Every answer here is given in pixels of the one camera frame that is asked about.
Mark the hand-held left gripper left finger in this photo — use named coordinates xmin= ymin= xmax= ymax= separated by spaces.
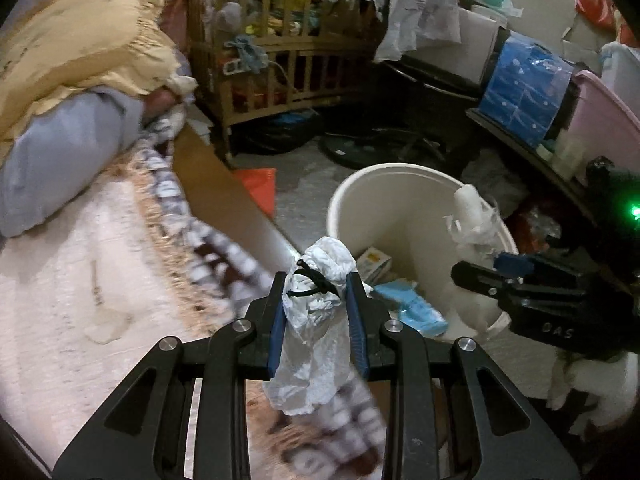
xmin=52 ymin=270 xmax=291 ymax=480

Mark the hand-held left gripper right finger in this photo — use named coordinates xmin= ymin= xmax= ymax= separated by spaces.
xmin=345 ymin=271 xmax=583 ymax=480

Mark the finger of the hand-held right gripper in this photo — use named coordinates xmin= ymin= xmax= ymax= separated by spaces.
xmin=450 ymin=260 xmax=551 ymax=313
xmin=492 ymin=252 xmax=601 ymax=291

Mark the white tissue with string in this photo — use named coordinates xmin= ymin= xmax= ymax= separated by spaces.
xmin=262 ymin=236 xmax=376 ymax=416

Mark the blue snack packet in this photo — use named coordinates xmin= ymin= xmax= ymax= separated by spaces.
xmin=372 ymin=280 xmax=448 ymax=338

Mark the white printed box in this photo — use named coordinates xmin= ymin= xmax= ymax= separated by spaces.
xmin=357 ymin=246 xmax=393 ymax=281

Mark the cream plastic bin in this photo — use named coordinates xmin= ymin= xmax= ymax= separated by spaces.
xmin=327 ymin=162 xmax=521 ymax=341

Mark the clear plastic bag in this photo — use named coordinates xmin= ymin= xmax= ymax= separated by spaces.
xmin=465 ymin=150 xmax=531 ymax=216

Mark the brown white plush blanket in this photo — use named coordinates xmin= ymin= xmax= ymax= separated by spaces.
xmin=127 ymin=110 xmax=386 ymax=480

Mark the dark side table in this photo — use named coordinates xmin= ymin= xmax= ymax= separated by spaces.
xmin=465 ymin=107 xmax=640 ymax=261

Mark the white plastic container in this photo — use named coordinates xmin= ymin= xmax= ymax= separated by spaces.
xmin=547 ymin=137 xmax=586 ymax=181

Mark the orange bag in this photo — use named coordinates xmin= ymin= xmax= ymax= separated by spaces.
xmin=234 ymin=167 xmax=277 ymax=218

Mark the blue plastic-wrapped pack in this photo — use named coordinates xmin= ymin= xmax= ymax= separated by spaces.
xmin=477 ymin=37 xmax=573 ymax=148

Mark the pink plastic tub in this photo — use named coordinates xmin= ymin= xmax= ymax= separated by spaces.
xmin=570 ymin=70 xmax=640 ymax=186

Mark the black plastic bag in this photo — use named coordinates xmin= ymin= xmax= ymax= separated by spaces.
xmin=245 ymin=110 xmax=323 ymax=153

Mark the pink fringed bedspread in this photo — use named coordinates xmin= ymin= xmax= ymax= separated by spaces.
xmin=0 ymin=152 xmax=241 ymax=476

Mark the white flat cardboard box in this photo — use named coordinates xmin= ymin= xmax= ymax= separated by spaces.
xmin=187 ymin=110 xmax=221 ymax=146

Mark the white storage box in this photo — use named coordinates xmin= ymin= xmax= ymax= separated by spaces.
xmin=600 ymin=42 xmax=640 ymax=106

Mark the white cardboard panel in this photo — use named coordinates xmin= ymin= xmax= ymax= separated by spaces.
xmin=457 ymin=5 xmax=501 ymax=86

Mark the red plastic bag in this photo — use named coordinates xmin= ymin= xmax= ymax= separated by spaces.
xmin=575 ymin=0 xmax=631 ymax=46

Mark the white plastic bag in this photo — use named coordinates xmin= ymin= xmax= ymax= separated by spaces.
xmin=352 ymin=0 xmax=462 ymax=63

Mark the grey-blue quilt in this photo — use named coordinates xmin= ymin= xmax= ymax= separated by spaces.
xmin=0 ymin=52 xmax=193 ymax=238

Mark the teal cloth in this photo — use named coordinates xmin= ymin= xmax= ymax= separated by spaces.
xmin=225 ymin=35 xmax=268 ymax=76

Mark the wooden crib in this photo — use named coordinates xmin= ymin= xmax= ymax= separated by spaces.
xmin=186 ymin=0 xmax=388 ymax=168

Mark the pile of colourful toys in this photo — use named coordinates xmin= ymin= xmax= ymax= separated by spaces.
xmin=245 ymin=0 xmax=351 ymax=36

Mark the grey plastic bag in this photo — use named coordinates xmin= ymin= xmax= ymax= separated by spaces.
xmin=215 ymin=2 xmax=246 ymax=31

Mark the yellow frilled pillow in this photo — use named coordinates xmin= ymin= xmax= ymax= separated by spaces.
xmin=0 ymin=0 xmax=183 ymax=156

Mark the wooden bed frame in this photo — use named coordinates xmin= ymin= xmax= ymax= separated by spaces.
xmin=172 ymin=122 xmax=306 ymax=271

